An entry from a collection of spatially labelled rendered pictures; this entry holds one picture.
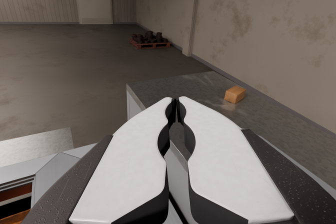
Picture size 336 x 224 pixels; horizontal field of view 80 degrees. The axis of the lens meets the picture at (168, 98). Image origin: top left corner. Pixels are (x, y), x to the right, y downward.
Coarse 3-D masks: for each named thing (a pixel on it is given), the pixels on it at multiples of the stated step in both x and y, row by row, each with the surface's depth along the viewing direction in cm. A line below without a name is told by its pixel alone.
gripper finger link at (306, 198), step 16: (256, 144) 8; (272, 160) 7; (288, 160) 7; (272, 176) 7; (288, 176) 6; (304, 176) 6; (288, 192) 6; (304, 192) 6; (320, 192) 6; (304, 208) 6; (320, 208) 6
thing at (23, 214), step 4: (20, 212) 77; (24, 212) 78; (8, 216) 76; (12, 216) 76; (16, 216) 77; (20, 216) 78; (24, 216) 79; (0, 220) 75; (4, 220) 75; (8, 220) 76; (12, 220) 77; (16, 220) 78; (20, 220) 79
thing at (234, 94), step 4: (232, 88) 100; (236, 88) 101; (240, 88) 101; (228, 92) 97; (232, 92) 96; (236, 92) 97; (240, 92) 97; (244, 92) 101; (224, 96) 100; (228, 96) 98; (232, 96) 96; (236, 96) 95; (240, 96) 99; (228, 100) 99; (232, 100) 97; (236, 100) 97
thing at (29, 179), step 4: (28, 176) 78; (32, 176) 79; (12, 180) 76; (16, 180) 76; (20, 180) 77; (24, 180) 77; (28, 180) 78; (32, 180) 78; (0, 184) 74; (4, 184) 75; (8, 184) 75; (12, 184) 76; (16, 184) 76; (20, 184) 77; (24, 184) 77; (28, 184) 78; (32, 184) 77; (0, 188) 74; (4, 188) 75; (8, 188) 75; (12, 188) 76; (32, 188) 76; (0, 192) 74; (32, 192) 74; (32, 196) 73; (32, 200) 70; (32, 204) 69
